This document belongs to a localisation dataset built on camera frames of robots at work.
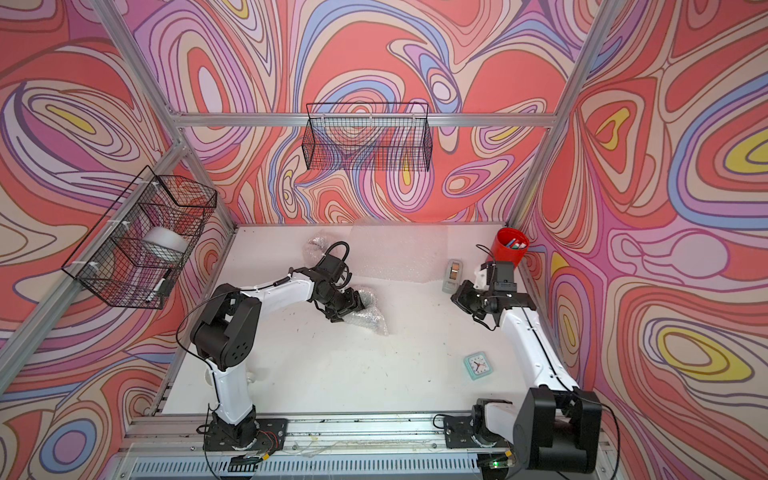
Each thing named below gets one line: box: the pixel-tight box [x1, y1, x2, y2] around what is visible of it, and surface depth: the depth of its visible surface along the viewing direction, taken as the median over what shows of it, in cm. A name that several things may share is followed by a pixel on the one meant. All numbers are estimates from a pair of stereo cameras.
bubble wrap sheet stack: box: [348, 225, 448, 284], surface depth 114 cm
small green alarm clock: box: [463, 351, 493, 381], surface depth 84 cm
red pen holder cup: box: [492, 227, 530, 269], surface depth 101 cm
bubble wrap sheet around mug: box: [302, 236, 328, 267], surface depth 105 cm
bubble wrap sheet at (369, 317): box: [343, 289, 389, 336], surface depth 88 cm
